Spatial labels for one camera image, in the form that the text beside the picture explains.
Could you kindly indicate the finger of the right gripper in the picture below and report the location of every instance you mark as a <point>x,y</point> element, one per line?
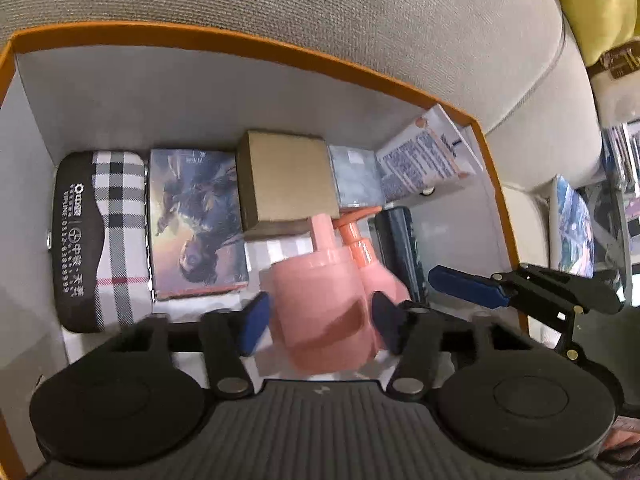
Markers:
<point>471,288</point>

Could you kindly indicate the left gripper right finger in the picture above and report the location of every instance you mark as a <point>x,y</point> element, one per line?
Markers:
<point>413,335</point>

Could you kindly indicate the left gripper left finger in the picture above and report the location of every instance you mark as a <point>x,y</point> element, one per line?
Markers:
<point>226,338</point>

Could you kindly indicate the dark green spray can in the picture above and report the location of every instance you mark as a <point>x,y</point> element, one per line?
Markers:
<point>399,250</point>

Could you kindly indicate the white cream tube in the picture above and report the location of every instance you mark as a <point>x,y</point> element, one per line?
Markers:
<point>430,152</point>

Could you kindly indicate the pink bottle orange pump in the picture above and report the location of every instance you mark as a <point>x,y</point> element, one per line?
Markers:
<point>358,234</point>

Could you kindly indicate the printed colourful cushion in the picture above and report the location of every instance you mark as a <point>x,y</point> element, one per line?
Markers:
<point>571,243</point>

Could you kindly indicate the grey shelf with items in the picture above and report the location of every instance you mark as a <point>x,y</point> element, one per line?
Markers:
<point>615,212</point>

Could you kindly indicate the illustrated card box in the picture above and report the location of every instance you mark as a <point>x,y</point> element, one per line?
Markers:
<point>196,237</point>

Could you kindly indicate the small grey blue box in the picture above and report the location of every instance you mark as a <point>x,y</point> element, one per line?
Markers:
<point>356,178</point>

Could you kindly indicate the brown cardboard box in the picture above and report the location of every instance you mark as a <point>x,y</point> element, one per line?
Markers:
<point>284,180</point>

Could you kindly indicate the plaid glasses case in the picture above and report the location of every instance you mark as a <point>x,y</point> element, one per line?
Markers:
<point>98,242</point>

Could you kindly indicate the orange storage box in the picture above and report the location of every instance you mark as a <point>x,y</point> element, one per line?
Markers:
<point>103,85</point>

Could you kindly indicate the yellow cushion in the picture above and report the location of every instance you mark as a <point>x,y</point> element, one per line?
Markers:
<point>601,25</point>

